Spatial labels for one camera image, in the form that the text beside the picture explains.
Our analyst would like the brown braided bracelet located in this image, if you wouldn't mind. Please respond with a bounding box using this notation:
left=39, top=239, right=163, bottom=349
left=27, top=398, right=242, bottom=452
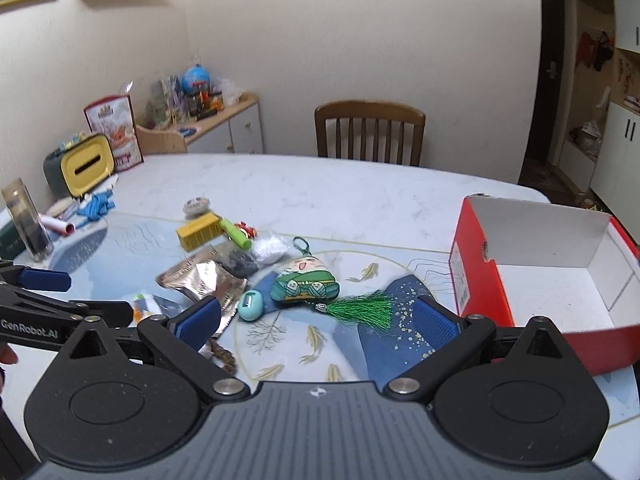
left=208, top=337, right=238, bottom=375

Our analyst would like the silver foil snack bag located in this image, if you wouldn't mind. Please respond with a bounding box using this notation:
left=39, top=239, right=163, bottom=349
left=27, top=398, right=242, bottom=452
left=155, top=258, right=247, bottom=338

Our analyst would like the teal egg-shaped sharpener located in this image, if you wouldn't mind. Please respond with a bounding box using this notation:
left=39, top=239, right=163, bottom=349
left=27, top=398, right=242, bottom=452
left=238, top=289, right=265, bottom=323

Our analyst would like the black beads plastic bag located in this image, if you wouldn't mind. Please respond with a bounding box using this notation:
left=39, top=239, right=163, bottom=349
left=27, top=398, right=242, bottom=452
left=212, top=240, right=259, bottom=278

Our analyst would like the yellow rectangular box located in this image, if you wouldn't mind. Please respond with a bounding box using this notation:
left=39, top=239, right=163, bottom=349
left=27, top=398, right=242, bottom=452
left=176, top=212, right=222, bottom=252

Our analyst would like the green cylindrical tube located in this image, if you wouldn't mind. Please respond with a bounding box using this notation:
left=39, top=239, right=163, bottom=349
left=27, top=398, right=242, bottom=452
left=219, top=218, right=252, bottom=250

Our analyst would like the white beads plastic bag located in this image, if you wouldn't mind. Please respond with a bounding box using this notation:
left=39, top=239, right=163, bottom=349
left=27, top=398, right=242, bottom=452
left=250, top=230, right=290, bottom=268

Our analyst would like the red dragon toy figure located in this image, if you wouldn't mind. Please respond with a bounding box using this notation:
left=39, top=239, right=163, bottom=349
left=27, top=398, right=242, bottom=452
left=235, top=221, right=258, bottom=240

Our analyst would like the green cartoon plush keychain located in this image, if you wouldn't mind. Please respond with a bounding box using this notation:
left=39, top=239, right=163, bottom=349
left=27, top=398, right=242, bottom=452
left=270, top=236, right=392, bottom=330

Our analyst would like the blue white tissue pack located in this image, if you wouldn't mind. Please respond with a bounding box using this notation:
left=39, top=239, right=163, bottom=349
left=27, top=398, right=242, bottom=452
left=120, top=292, right=192, bottom=327

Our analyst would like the person's left hand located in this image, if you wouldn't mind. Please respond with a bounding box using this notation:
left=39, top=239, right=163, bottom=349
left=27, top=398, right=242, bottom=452
left=0, top=344, right=18, bottom=390

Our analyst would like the clear glass bottle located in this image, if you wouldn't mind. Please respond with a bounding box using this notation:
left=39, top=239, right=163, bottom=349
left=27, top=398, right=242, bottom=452
left=1, top=179, right=53, bottom=262

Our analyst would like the white red tube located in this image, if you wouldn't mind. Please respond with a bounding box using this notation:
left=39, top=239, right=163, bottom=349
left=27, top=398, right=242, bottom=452
left=39, top=214, right=76, bottom=236

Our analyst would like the blue rubber glove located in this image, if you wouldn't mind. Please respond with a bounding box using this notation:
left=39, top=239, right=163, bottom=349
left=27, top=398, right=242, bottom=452
left=77, top=190, right=115, bottom=223

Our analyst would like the red white cardboard box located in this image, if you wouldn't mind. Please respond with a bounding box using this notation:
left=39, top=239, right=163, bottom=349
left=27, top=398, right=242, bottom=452
left=449, top=195, right=639, bottom=375

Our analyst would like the yellow green tissue box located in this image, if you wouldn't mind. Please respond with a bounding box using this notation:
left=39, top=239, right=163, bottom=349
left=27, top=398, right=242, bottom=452
left=42, top=134, right=115, bottom=198

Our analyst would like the blue patterned table mat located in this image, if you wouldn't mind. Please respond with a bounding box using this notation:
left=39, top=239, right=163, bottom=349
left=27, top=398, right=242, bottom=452
left=0, top=209, right=640, bottom=430

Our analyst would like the small wooden child chair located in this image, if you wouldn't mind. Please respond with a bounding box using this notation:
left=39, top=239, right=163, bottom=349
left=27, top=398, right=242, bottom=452
left=136, top=126, right=188, bottom=156

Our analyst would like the red white snack bag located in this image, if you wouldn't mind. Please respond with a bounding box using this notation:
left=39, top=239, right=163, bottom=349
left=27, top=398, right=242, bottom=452
left=84, top=96, right=143, bottom=172

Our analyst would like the white wooden cabinet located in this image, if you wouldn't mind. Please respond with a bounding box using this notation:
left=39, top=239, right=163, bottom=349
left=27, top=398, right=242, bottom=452
left=168, top=92, right=264, bottom=154

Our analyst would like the brown wooden chair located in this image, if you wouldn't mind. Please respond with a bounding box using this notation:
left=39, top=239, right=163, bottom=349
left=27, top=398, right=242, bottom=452
left=314, top=100, right=426, bottom=167

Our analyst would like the white wardrobe cabinet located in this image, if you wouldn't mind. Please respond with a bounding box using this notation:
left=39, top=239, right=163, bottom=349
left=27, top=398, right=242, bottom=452
left=556, top=0, right=640, bottom=212

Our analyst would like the blue globe toy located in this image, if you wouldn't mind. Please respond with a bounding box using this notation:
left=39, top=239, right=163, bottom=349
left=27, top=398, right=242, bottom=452
left=180, top=64, right=210, bottom=96

